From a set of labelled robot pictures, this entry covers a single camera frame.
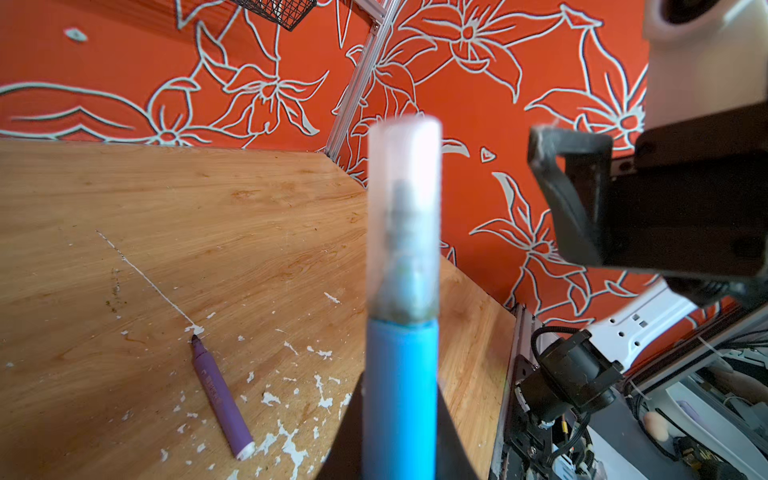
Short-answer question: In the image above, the blue pen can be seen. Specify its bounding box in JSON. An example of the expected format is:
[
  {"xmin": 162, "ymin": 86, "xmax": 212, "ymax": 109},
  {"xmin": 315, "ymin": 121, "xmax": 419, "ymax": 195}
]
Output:
[{"xmin": 362, "ymin": 319, "xmax": 439, "ymax": 479}]

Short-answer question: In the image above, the purple pen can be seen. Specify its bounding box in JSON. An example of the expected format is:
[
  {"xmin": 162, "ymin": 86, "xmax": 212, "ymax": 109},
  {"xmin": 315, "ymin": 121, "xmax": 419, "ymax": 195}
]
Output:
[{"xmin": 191, "ymin": 335, "xmax": 255, "ymax": 461}]

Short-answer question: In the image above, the black wire basket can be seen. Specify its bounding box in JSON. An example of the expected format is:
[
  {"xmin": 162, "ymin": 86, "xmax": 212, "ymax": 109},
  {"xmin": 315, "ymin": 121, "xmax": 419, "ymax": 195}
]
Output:
[{"xmin": 233, "ymin": 0, "xmax": 317, "ymax": 31}]

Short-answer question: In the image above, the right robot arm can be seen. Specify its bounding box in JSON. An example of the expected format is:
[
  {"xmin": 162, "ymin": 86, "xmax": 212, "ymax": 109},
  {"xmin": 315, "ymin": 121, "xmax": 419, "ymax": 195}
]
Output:
[{"xmin": 527, "ymin": 103, "xmax": 767, "ymax": 369}]

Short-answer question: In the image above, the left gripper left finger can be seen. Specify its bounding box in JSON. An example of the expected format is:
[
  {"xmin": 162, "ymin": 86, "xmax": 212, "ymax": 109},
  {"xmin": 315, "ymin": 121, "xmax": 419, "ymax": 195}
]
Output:
[{"xmin": 315, "ymin": 374, "xmax": 364, "ymax": 480}]

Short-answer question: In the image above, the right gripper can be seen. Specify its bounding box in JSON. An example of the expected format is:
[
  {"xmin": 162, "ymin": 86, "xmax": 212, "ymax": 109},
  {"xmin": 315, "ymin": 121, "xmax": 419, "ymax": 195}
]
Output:
[{"xmin": 527, "ymin": 102, "xmax": 767, "ymax": 307}]

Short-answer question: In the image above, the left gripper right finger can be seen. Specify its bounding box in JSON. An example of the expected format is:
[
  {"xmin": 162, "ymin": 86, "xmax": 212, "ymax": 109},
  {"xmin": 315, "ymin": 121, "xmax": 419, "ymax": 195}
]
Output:
[{"xmin": 436, "ymin": 389, "xmax": 478, "ymax": 480}]

